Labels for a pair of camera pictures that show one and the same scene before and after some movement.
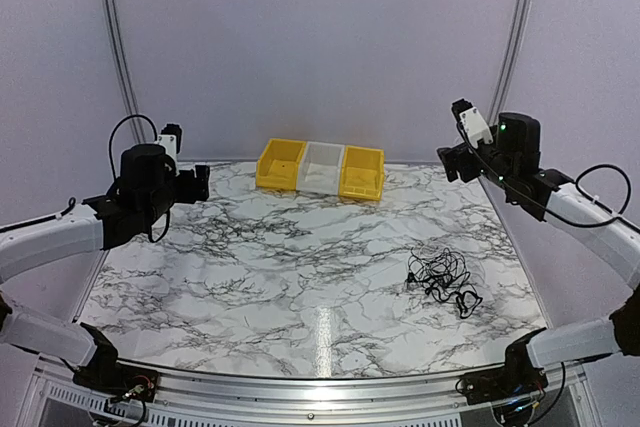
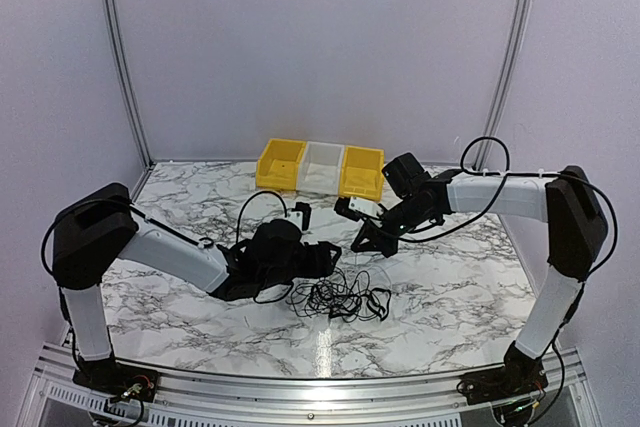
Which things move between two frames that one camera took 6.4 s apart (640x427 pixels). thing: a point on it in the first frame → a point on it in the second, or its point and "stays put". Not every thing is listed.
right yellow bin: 363,172 stays put
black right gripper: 449,157 → 377,243
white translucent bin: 320,168 stays put
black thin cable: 437,272 → 334,296
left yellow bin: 277,165 stays put
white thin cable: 429,251 → 383,270
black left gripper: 189,195 → 320,263
